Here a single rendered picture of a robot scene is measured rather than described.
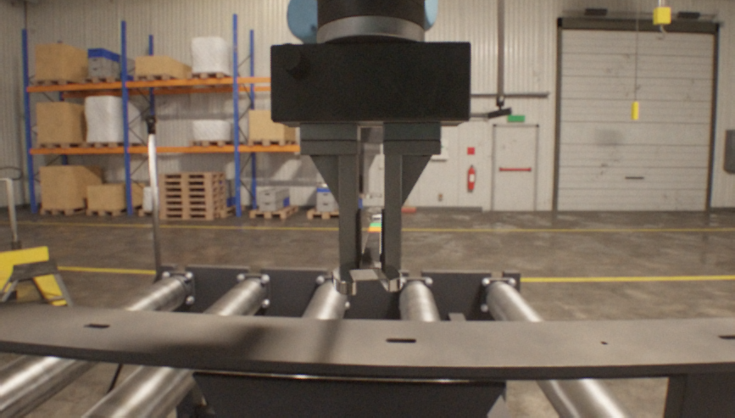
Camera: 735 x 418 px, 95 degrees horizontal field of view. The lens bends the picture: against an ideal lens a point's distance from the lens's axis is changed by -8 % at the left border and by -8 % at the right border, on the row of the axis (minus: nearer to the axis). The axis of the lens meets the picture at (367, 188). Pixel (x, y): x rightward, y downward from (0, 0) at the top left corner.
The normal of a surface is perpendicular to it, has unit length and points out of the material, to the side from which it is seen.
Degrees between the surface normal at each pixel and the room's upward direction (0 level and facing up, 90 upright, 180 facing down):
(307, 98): 90
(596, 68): 90
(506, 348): 0
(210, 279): 90
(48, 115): 90
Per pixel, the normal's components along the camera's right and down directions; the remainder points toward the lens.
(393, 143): -0.05, 0.08
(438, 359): 0.00, -1.00
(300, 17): -0.52, 0.07
